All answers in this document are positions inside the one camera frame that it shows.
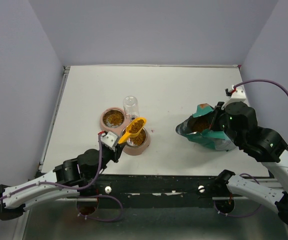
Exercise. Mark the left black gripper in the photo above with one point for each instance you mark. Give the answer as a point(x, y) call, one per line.
point(116, 155)

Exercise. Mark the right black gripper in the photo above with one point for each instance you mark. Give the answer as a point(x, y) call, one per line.
point(218, 112)

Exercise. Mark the green pet food bag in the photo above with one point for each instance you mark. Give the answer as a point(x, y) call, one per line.
point(198, 128)

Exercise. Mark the yellow plastic scoop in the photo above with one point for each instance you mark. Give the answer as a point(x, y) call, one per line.
point(127, 135)

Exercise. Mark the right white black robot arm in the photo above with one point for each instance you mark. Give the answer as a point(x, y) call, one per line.
point(239, 122)

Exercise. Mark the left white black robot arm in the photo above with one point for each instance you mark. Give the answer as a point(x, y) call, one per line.
point(73, 178)

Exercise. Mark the pink double pet feeder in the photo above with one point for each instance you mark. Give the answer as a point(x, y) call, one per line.
point(120, 130)

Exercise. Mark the front steel bowl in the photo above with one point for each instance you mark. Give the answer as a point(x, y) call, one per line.
point(138, 140)

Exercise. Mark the steel bowl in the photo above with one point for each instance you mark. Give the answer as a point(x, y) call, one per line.
point(113, 118)
point(138, 140)

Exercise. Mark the rear steel bowl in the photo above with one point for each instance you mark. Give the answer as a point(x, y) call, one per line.
point(113, 118)

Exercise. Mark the clear water bottle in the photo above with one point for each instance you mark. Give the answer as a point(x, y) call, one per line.
point(131, 108)

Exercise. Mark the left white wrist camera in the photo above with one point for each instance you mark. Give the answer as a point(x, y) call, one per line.
point(109, 139)

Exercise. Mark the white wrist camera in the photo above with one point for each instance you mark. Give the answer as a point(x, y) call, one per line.
point(234, 94)
point(109, 139)

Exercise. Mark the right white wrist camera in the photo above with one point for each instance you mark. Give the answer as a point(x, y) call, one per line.
point(234, 94)

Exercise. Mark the black mounting rail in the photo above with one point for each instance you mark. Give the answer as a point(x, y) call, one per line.
point(164, 191)

